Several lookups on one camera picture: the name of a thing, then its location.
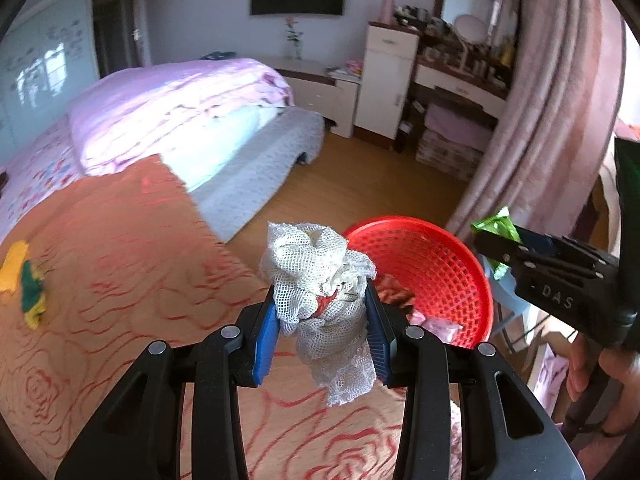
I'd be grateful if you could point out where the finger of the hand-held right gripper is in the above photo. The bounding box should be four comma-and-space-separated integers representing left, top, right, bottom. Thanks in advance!
515, 225, 619, 269
474, 229, 607, 283

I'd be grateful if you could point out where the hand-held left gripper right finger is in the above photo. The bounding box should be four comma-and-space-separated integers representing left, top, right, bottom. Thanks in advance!
364, 284, 586, 480

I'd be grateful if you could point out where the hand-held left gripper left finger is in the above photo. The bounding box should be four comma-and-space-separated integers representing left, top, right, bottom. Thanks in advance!
55, 284, 281, 480

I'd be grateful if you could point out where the green packet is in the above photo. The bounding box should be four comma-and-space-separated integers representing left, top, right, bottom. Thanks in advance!
470, 206, 522, 281

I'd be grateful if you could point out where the red plastic basket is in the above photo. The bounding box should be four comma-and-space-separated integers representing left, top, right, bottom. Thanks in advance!
342, 216, 496, 351

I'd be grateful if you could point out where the white mesh net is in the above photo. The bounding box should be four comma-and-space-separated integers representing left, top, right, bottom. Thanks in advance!
260, 221, 378, 407

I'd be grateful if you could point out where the person's right hand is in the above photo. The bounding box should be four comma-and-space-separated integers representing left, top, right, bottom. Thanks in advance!
566, 332, 640, 437

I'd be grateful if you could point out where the purple cushioned stool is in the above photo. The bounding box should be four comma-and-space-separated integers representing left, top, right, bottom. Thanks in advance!
415, 105, 497, 182

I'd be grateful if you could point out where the pink curtain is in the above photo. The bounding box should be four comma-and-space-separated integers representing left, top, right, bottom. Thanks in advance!
445, 0, 628, 241

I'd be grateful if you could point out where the orange rose patterned blanket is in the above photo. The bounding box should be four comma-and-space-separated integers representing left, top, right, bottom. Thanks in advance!
0, 157, 461, 480

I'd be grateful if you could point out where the white dressing table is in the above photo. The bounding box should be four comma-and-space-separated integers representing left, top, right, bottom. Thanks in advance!
407, 57, 508, 127

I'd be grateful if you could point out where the grey quilted bedspread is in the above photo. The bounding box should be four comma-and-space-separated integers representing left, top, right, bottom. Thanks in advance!
187, 105, 326, 243

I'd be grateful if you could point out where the white folded quilt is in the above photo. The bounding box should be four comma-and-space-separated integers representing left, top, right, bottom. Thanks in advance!
162, 105, 281, 193

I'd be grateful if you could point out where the round standing mirror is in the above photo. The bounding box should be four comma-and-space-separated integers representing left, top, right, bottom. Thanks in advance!
454, 14, 488, 72

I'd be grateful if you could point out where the group of cosmetic bottles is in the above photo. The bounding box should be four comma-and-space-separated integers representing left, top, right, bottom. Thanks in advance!
395, 5, 516, 78

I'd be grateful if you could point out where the green and yellow foam net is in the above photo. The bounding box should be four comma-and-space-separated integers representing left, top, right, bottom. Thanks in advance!
20, 259, 47, 331

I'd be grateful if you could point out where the low white nightstand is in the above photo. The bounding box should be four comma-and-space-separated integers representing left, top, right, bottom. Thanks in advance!
260, 55, 361, 138

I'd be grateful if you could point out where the pink duvet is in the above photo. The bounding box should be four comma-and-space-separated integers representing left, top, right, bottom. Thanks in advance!
67, 57, 296, 177

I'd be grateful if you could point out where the yellow foam sheet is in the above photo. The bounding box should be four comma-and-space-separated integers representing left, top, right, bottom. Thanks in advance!
0, 241, 31, 293

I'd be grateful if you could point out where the pink floral bed sheet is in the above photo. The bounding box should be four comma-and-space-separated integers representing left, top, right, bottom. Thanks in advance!
0, 115, 83, 241

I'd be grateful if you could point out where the flower in glass vase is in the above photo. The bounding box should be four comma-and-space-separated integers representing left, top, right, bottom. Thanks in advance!
284, 16, 304, 61

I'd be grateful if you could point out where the dark wooden door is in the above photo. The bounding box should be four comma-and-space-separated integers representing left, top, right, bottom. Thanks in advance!
91, 0, 151, 81

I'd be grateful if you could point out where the glass door wardrobe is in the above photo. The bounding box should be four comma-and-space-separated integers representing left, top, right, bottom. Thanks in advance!
0, 0, 101, 166

